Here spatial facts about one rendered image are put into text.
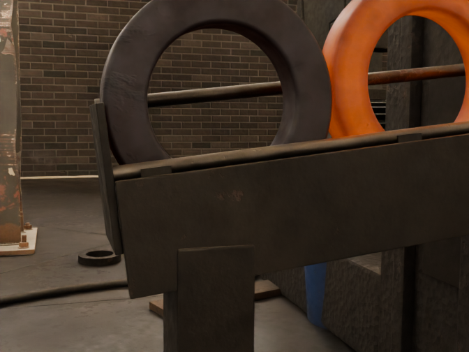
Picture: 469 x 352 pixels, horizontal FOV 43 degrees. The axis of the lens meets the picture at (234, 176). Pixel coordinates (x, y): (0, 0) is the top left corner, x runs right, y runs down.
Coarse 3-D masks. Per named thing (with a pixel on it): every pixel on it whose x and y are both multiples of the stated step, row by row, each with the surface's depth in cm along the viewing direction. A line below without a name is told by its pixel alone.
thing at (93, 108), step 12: (96, 108) 41; (96, 120) 42; (96, 132) 43; (96, 144) 45; (108, 144) 41; (96, 156) 47; (108, 156) 41; (108, 168) 41; (108, 180) 41; (108, 192) 42; (108, 204) 42; (108, 216) 43; (108, 228) 45; (120, 240) 42; (120, 252) 42
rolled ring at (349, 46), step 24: (360, 0) 48; (384, 0) 48; (408, 0) 49; (432, 0) 50; (456, 0) 50; (336, 24) 50; (360, 24) 48; (384, 24) 49; (456, 24) 52; (336, 48) 48; (360, 48) 48; (336, 72) 48; (360, 72) 48; (336, 96) 48; (360, 96) 49; (336, 120) 49; (360, 120) 49; (456, 120) 55
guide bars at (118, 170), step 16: (416, 128) 49; (432, 128) 49; (448, 128) 49; (464, 128) 50; (288, 144) 46; (304, 144) 46; (320, 144) 46; (336, 144) 46; (352, 144) 47; (368, 144) 47; (384, 144) 48; (160, 160) 43; (176, 160) 43; (192, 160) 43; (208, 160) 43; (224, 160) 44; (240, 160) 44; (256, 160) 45; (128, 176) 42; (144, 176) 42
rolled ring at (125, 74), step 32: (160, 0) 43; (192, 0) 44; (224, 0) 45; (256, 0) 45; (128, 32) 43; (160, 32) 43; (256, 32) 46; (288, 32) 46; (128, 64) 43; (288, 64) 47; (320, 64) 47; (128, 96) 43; (288, 96) 49; (320, 96) 48; (128, 128) 43; (288, 128) 48; (320, 128) 48; (128, 160) 44
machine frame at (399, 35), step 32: (416, 32) 121; (416, 64) 122; (448, 64) 115; (416, 96) 123; (448, 96) 113; (384, 256) 139; (416, 256) 126; (448, 256) 114; (384, 288) 139; (416, 288) 126; (448, 288) 116; (384, 320) 139; (416, 320) 127; (448, 320) 116
